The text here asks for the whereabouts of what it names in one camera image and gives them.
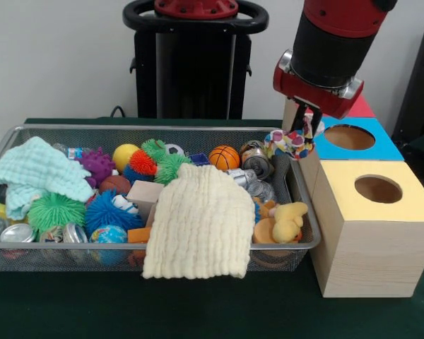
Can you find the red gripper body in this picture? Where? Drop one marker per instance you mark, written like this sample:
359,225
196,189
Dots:
314,97

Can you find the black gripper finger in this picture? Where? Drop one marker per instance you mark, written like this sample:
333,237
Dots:
315,123
299,118

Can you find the colourful patterned cloth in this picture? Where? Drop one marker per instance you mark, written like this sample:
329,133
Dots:
289,144

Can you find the cream waffle cloth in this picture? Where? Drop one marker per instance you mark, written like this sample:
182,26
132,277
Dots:
198,226

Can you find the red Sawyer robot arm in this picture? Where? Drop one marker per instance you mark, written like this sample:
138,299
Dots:
328,53

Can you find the wooden box with three holes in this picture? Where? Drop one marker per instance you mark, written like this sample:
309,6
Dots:
374,254

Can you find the shallow mesh bin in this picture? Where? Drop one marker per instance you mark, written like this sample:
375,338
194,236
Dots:
56,257

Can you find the orange basketball toy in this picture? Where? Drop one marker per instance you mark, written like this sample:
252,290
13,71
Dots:
224,157

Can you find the yellow plush duck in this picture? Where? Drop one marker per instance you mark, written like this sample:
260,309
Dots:
286,222

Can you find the black upright panel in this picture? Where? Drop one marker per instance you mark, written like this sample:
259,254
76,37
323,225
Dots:
420,81

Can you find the yellow ball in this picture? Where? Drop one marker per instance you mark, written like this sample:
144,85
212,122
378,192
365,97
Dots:
125,156

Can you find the purple knobby ball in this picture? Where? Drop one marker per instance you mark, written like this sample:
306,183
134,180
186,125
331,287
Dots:
97,166

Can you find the blue spiky ball with eyes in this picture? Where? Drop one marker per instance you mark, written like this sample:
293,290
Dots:
106,212

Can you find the globe print ball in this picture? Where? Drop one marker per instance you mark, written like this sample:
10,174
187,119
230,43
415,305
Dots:
107,234

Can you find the green spiky ball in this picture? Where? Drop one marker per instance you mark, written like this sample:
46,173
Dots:
54,212

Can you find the mint waffle cloth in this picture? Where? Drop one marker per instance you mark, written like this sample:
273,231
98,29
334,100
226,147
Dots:
39,169

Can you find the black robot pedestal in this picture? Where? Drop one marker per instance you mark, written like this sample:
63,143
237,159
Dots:
183,77

